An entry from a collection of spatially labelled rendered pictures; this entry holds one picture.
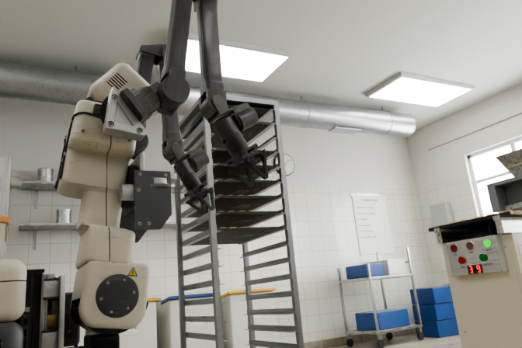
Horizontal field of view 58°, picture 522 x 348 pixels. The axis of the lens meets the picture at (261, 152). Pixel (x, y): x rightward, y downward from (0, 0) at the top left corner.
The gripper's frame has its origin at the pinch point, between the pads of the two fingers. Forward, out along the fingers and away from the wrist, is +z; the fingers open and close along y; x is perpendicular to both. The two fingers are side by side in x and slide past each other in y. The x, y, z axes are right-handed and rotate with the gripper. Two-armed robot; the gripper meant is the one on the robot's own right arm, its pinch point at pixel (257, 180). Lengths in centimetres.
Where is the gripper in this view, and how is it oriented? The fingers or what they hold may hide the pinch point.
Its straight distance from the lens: 134.0
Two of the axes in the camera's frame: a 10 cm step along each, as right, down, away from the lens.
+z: 5.2, 8.6, -0.4
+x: -7.4, 4.3, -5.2
